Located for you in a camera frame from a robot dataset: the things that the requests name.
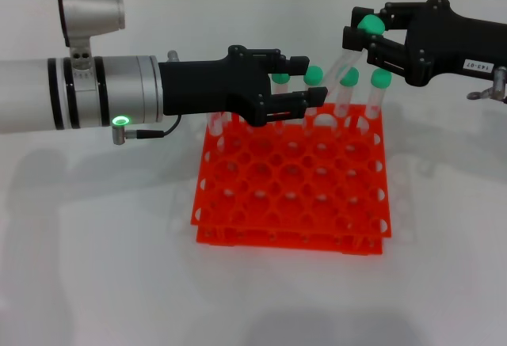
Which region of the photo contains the orange test tube rack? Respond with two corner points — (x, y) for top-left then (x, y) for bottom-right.
(189, 102), (393, 257)

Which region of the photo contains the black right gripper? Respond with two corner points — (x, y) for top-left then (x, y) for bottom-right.
(341, 0), (507, 86)

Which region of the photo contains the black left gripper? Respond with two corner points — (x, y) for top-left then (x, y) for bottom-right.
(158, 44), (330, 127)

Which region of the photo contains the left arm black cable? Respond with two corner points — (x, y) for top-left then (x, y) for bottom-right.
(112, 115), (181, 146)

